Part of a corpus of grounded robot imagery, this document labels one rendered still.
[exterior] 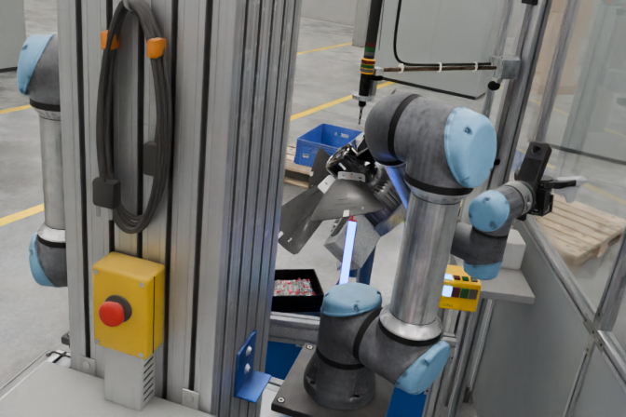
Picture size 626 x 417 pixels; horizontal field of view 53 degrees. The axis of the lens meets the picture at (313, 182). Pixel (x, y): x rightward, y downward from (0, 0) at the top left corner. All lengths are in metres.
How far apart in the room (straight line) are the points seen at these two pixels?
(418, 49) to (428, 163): 8.32
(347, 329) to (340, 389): 0.14
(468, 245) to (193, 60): 0.77
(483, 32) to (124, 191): 8.29
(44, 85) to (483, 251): 0.91
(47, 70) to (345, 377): 0.82
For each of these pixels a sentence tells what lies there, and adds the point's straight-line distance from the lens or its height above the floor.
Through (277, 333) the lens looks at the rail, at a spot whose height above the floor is 0.81.
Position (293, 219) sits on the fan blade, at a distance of 2.15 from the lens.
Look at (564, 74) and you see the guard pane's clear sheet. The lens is 2.43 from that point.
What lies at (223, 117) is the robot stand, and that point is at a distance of 0.78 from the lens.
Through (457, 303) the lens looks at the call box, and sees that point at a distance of 1.82.
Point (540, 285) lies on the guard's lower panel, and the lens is 2.34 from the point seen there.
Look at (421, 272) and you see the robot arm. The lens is 1.09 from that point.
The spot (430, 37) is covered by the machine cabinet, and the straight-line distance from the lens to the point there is 9.23.
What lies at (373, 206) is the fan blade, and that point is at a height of 1.19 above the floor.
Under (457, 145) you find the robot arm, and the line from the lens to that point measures 0.97.
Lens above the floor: 1.91
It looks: 22 degrees down
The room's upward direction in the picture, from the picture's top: 7 degrees clockwise
